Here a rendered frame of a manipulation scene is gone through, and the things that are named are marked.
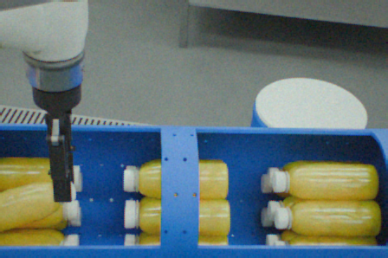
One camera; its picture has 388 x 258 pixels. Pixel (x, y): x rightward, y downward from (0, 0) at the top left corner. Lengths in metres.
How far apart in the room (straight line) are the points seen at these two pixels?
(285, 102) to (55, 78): 0.81
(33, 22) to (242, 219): 0.69
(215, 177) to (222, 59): 2.66
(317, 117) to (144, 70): 2.15
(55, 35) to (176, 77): 2.72
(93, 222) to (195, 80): 2.29
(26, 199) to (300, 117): 0.74
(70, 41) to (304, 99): 0.87
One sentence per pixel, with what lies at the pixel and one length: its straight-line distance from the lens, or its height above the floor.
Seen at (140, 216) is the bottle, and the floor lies 1.11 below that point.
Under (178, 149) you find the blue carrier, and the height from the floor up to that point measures 1.23.
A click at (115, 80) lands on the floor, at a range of 3.59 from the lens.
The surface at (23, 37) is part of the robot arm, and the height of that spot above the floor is 1.50.
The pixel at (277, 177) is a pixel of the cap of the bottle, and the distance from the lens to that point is 1.23.
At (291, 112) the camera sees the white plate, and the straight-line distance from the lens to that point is 1.63.
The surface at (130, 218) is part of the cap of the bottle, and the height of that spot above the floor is 1.11.
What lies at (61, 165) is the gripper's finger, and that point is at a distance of 1.06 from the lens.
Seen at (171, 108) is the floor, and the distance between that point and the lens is 3.38.
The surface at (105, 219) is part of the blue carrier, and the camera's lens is 1.39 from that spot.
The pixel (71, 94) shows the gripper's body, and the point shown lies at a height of 1.39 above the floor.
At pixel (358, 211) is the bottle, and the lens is 1.26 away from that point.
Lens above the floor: 1.96
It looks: 37 degrees down
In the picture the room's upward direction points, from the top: 5 degrees clockwise
